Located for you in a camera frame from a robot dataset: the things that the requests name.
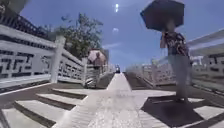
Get pale textured ramp strip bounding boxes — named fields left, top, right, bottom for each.
left=51, top=72, right=174, bottom=128

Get person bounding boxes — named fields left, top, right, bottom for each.
left=84, top=49, right=108, bottom=89
left=139, top=0, right=194, bottom=104

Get white stone lattice railing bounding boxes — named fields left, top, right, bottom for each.
left=125, top=29, right=224, bottom=98
left=0, top=23, right=114, bottom=90

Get grey stone steps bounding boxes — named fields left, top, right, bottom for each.
left=0, top=71, right=224, bottom=128

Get dark leafy tree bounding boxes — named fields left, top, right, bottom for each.
left=43, top=12, right=105, bottom=61

